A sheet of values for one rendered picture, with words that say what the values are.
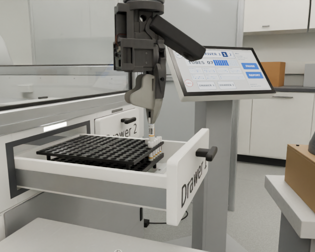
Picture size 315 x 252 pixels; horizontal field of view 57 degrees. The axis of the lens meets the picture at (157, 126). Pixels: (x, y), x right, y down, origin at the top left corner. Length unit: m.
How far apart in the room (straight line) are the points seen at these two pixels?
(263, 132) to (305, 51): 1.23
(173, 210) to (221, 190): 1.18
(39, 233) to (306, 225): 0.53
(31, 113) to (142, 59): 0.27
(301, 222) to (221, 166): 0.95
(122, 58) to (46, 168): 0.26
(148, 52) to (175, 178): 0.22
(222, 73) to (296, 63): 2.69
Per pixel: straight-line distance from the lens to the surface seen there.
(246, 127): 3.54
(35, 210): 0.72
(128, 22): 0.53
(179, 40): 0.54
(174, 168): 0.45
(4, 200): 0.65
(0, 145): 0.62
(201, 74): 1.41
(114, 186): 0.52
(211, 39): 2.27
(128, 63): 0.51
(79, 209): 0.86
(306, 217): 0.72
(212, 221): 1.70
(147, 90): 0.53
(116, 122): 0.95
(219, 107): 1.52
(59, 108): 0.73
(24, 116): 0.65
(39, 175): 0.61
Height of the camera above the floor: 1.06
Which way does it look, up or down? 10 degrees down
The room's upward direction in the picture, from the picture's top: straight up
